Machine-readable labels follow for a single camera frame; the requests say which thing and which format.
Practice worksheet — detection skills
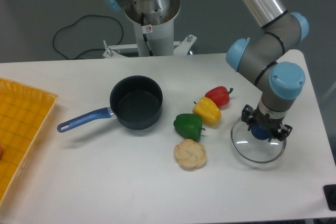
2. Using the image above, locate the red bell pepper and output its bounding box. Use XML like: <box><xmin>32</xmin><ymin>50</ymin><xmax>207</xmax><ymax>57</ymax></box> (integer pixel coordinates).
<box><xmin>205</xmin><ymin>86</ymin><xmax>234</xmax><ymax>108</ymax></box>

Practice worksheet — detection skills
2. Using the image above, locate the yellow plastic basket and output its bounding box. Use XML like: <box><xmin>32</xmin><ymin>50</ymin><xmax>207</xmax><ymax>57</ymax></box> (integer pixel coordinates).
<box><xmin>1</xmin><ymin>78</ymin><xmax>58</xmax><ymax>202</ymax></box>

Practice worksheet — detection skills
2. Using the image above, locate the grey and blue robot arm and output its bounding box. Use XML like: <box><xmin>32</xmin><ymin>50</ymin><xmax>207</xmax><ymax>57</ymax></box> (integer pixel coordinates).
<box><xmin>104</xmin><ymin>0</ymin><xmax>309</xmax><ymax>141</ymax></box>

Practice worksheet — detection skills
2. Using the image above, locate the beige flower-shaped bread roll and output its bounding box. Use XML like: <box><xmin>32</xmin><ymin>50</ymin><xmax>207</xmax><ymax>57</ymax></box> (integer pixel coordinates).
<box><xmin>173</xmin><ymin>138</ymin><xmax>207</xmax><ymax>170</ymax></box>

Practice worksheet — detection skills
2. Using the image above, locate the black device at table corner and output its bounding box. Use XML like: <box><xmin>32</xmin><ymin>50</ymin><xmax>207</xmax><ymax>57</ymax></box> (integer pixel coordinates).
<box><xmin>323</xmin><ymin>184</ymin><xmax>336</xmax><ymax>211</ymax></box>

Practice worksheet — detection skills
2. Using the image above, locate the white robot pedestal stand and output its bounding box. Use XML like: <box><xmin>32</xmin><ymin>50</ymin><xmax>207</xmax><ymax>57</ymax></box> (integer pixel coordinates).
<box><xmin>103</xmin><ymin>0</ymin><xmax>197</xmax><ymax>58</ymax></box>

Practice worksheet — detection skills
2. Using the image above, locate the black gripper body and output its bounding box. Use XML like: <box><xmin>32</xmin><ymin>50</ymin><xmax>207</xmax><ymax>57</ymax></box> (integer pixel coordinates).
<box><xmin>251</xmin><ymin>111</ymin><xmax>284</xmax><ymax>134</ymax></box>

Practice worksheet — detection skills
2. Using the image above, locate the green bell pepper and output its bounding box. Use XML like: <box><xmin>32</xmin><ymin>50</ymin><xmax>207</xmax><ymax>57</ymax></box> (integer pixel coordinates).
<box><xmin>173</xmin><ymin>113</ymin><xmax>205</xmax><ymax>142</ymax></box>

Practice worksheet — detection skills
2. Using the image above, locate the black cable on floor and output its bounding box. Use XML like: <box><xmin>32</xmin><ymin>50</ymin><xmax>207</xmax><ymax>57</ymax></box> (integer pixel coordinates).
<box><xmin>52</xmin><ymin>14</ymin><xmax>124</xmax><ymax>60</ymax></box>

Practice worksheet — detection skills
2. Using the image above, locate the dark saucepan with blue handle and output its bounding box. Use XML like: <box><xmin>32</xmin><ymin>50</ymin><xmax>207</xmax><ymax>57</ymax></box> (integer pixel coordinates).
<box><xmin>57</xmin><ymin>76</ymin><xmax>163</xmax><ymax>133</ymax></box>

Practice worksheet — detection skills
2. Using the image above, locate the glass lid with blue knob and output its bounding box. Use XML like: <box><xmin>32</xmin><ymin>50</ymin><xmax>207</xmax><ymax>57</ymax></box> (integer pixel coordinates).
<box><xmin>230</xmin><ymin>118</ymin><xmax>287</xmax><ymax>164</ymax></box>

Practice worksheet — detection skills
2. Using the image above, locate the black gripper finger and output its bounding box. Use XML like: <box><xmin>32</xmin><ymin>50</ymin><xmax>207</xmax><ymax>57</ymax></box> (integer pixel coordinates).
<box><xmin>268</xmin><ymin>124</ymin><xmax>292</xmax><ymax>142</ymax></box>
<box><xmin>241</xmin><ymin>104</ymin><xmax>256</xmax><ymax>131</ymax></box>

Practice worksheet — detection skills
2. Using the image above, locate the yellow bell pepper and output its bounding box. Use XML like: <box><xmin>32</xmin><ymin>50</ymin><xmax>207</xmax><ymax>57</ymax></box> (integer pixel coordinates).
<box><xmin>192</xmin><ymin>97</ymin><xmax>222</xmax><ymax>126</ymax></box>

